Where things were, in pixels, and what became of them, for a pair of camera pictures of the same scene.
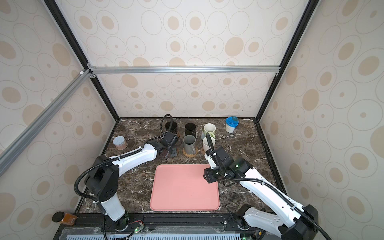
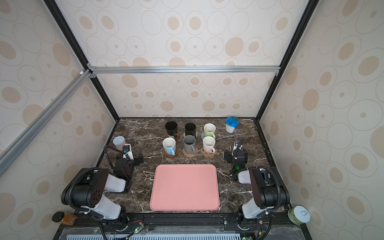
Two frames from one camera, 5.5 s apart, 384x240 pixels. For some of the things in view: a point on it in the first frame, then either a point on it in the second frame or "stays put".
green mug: x=210 y=128 stays put
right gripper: x=207 y=175 -> x=228 y=156
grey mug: x=189 y=142 stays put
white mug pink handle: x=206 y=145 stays put
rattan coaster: x=188 y=155 stays put
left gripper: x=175 y=151 -> x=137 y=162
